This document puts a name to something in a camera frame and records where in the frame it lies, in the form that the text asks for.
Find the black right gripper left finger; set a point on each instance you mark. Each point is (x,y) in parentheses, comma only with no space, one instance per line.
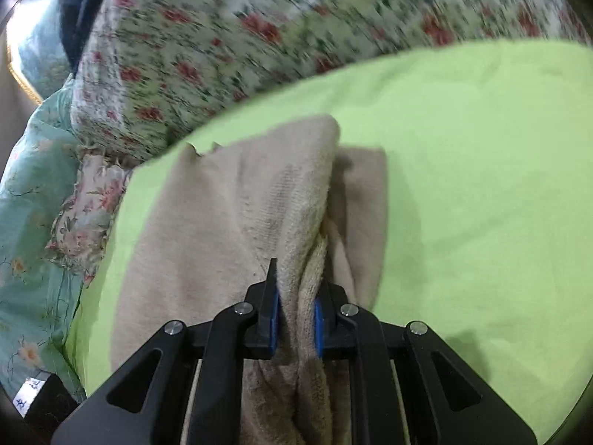
(261,338)

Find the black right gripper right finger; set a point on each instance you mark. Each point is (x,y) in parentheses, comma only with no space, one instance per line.
(333,338)

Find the beige knit sweater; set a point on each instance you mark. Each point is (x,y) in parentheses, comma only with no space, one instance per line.
(294,197)

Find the teal floral blanket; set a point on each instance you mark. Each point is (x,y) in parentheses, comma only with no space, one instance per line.
(38,297)

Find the pink floral ruffled pillow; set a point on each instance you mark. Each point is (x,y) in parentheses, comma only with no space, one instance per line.
(79,232)

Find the lime green bed sheet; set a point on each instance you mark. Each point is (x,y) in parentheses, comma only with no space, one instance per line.
(489,233)

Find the red floral white quilt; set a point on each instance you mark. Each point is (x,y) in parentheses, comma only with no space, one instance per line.
(152,71)

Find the gold framed landscape painting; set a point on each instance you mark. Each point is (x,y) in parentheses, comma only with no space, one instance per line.
(36,58)

